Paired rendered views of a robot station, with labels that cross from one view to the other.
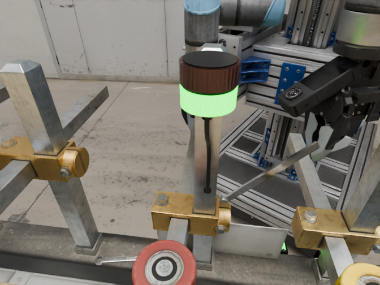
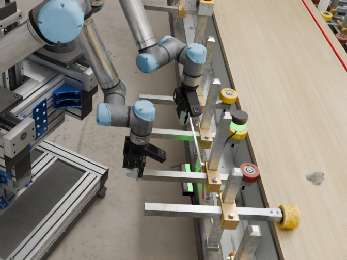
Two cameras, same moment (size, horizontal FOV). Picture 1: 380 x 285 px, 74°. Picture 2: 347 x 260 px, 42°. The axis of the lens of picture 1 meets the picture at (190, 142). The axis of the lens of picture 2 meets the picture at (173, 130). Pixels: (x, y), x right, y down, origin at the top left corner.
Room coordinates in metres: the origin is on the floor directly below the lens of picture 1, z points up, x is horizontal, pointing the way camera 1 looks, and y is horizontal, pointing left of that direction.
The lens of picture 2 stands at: (0.87, 1.16, 2.10)
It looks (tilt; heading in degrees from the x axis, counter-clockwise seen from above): 40 degrees down; 252
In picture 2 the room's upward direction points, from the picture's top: 11 degrees clockwise
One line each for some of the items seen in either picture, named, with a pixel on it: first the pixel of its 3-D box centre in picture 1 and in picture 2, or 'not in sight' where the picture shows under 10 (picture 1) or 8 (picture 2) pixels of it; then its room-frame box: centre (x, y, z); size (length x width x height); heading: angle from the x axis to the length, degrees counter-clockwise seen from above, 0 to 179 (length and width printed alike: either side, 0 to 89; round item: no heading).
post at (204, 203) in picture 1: (205, 194); (213, 161); (0.29, -0.03, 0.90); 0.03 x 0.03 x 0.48; 82
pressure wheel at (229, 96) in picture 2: not in sight; (226, 101); (0.10, -0.46, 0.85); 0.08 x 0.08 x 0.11
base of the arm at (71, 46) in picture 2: not in sight; (59, 33); (0.87, -0.64, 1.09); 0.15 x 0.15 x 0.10
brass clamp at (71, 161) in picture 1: (44, 159); (226, 208); (0.33, 0.24, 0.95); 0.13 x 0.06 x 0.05; 82
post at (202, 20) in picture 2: not in sight; (195, 52); (0.19, -0.78, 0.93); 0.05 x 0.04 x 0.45; 82
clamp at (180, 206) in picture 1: (191, 215); (212, 175); (0.29, 0.00, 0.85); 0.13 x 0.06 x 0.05; 82
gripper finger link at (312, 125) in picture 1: (323, 134); (179, 114); (0.39, -0.25, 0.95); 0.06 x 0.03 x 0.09; 102
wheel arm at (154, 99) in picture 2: not in sight; (185, 102); (0.30, -0.49, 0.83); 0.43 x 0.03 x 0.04; 172
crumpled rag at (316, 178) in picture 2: not in sight; (317, 176); (-0.10, 0.09, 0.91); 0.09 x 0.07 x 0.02; 20
